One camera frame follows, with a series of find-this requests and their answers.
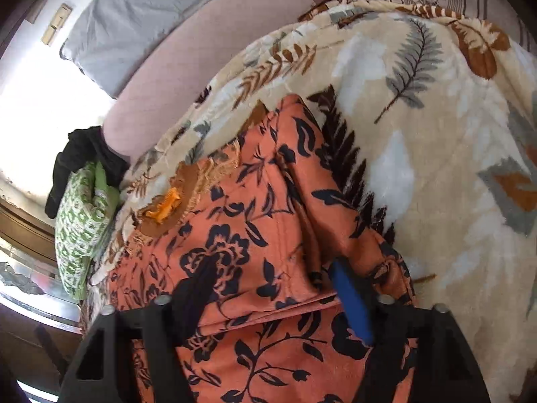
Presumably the grey pillow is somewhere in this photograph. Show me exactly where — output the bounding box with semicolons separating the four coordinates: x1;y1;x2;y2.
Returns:
59;0;269;99

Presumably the cream leaf print blanket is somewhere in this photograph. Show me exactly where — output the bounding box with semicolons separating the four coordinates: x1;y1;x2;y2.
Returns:
80;0;537;403

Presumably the black cloth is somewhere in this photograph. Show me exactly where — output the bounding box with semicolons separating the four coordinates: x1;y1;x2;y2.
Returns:
45;126;132;219

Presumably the orange black floral garment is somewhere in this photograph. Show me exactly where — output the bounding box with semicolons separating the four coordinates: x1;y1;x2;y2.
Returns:
107;94;417;403

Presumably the beige wall light switch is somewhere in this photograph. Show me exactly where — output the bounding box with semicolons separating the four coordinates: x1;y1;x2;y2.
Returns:
41;3;73;46

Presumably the wooden wardrobe with mirror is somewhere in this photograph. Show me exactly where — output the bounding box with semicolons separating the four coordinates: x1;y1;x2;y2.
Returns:
0;197;87;389

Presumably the pink sofa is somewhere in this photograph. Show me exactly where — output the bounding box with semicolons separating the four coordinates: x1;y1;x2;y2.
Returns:
103;0;349;152

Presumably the green white patterned pillow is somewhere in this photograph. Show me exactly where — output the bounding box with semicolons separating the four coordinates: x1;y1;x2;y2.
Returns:
54;162;123;302

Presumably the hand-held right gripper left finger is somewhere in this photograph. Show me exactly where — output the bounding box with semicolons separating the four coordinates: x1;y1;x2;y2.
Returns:
58;255;211;403

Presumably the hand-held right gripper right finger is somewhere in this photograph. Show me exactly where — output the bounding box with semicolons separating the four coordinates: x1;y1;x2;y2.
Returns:
331;260;492;403

